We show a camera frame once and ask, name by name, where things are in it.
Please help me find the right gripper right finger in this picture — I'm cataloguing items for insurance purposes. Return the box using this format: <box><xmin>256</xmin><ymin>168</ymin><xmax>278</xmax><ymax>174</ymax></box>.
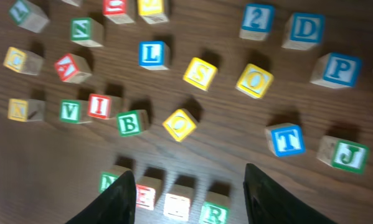
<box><xmin>243</xmin><ymin>163</ymin><xmax>335</xmax><ymax>224</ymax></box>

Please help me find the blue 2 block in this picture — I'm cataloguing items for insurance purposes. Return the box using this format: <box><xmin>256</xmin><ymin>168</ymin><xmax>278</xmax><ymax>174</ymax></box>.
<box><xmin>239</xmin><ymin>3</ymin><xmax>275</xmax><ymax>41</ymax></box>

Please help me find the red A block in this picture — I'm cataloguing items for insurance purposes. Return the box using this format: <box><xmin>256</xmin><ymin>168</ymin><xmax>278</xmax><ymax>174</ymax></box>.
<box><xmin>54</xmin><ymin>54</ymin><xmax>92</xmax><ymax>84</ymax></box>

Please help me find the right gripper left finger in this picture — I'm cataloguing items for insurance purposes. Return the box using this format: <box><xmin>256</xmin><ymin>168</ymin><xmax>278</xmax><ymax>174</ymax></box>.
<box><xmin>66</xmin><ymin>171</ymin><xmax>136</xmax><ymax>224</ymax></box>

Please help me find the green V block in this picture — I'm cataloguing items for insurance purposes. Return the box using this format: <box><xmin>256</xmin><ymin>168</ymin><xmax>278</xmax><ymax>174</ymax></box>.
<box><xmin>59</xmin><ymin>100</ymin><xmax>92</xmax><ymax>124</ymax></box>

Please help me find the yellow o block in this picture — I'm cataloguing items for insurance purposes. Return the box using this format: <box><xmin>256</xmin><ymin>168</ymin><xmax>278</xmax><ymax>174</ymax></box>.
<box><xmin>235</xmin><ymin>63</ymin><xmax>274</xmax><ymax>99</ymax></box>
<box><xmin>163</xmin><ymin>108</ymin><xmax>198</xmax><ymax>142</ymax></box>

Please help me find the yellow O block lower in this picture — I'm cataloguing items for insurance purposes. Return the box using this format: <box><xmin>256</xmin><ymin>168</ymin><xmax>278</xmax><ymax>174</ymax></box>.
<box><xmin>163</xmin><ymin>108</ymin><xmax>198</xmax><ymax>142</ymax></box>

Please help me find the green N block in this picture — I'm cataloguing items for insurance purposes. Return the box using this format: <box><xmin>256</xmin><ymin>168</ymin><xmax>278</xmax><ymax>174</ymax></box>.
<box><xmin>98</xmin><ymin>165</ymin><xmax>131</xmax><ymax>193</ymax></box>

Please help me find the red I block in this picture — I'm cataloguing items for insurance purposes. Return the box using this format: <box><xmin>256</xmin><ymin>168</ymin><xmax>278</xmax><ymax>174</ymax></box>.
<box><xmin>87</xmin><ymin>93</ymin><xmax>123</xmax><ymax>119</ymax></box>

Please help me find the green R block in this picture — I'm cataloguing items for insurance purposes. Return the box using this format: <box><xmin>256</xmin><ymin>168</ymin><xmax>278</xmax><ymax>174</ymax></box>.
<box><xmin>199</xmin><ymin>191</ymin><xmax>230</xmax><ymax>224</ymax></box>

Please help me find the blue D block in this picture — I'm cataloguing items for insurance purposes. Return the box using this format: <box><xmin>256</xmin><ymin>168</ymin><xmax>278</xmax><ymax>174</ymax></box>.
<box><xmin>282</xmin><ymin>12</ymin><xmax>325</xmax><ymax>50</ymax></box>

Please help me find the yellow C block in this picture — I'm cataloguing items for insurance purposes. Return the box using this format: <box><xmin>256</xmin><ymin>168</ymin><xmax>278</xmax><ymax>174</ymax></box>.
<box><xmin>3</xmin><ymin>47</ymin><xmax>44</xmax><ymax>76</ymax></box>

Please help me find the green Z block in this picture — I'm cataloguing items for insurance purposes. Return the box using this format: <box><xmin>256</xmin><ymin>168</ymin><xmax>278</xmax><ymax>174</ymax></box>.
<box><xmin>70</xmin><ymin>17</ymin><xmax>104</xmax><ymax>47</ymax></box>

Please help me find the yellow S block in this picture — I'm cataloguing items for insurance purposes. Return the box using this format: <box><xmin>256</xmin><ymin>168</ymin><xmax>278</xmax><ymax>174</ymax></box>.
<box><xmin>183</xmin><ymin>57</ymin><xmax>218</xmax><ymax>91</ymax></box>

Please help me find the blue L block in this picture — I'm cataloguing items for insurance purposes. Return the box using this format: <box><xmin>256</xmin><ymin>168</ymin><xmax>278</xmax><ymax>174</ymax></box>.
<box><xmin>138</xmin><ymin>40</ymin><xmax>170</xmax><ymax>70</ymax></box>

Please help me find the blue T block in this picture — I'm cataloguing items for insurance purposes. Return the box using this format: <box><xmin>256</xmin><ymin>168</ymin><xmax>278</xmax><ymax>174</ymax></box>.
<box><xmin>265</xmin><ymin>123</ymin><xmax>306</xmax><ymax>157</ymax></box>

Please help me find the green J block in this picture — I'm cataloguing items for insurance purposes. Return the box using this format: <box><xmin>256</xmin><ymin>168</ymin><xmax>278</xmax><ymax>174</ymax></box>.
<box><xmin>316</xmin><ymin>136</ymin><xmax>369</xmax><ymax>174</ymax></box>

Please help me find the red E block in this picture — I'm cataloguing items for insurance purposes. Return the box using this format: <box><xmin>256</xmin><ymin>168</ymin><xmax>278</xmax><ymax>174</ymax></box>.
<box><xmin>136</xmin><ymin>176</ymin><xmax>163</xmax><ymax>210</ymax></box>

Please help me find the blue P block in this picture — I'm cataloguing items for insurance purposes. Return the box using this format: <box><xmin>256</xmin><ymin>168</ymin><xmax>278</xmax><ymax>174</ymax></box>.
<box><xmin>310</xmin><ymin>52</ymin><xmax>362</xmax><ymax>89</ymax></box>

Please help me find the green B block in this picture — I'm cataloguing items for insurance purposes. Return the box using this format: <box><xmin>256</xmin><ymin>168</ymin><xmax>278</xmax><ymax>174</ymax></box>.
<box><xmin>116</xmin><ymin>110</ymin><xmax>149</xmax><ymax>137</ymax></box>

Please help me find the green L block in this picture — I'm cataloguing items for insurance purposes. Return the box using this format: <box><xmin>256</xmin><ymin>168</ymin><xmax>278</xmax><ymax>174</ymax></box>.
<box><xmin>9</xmin><ymin>0</ymin><xmax>50</xmax><ymax>33</ymax></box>

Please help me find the yellow block top row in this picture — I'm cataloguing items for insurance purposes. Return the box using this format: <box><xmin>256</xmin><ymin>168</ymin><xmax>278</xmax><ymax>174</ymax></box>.
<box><xmin>138</xmin><ymin>0</ymin><xmax>169</xmax><ymax>24</ymax></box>

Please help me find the yellow K block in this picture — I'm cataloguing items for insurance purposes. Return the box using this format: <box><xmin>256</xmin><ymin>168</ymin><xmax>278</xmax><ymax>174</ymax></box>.
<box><xmin>7</xmin><ymin>98</ymin><xmax>45</xmax><ymax>122</ymax></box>

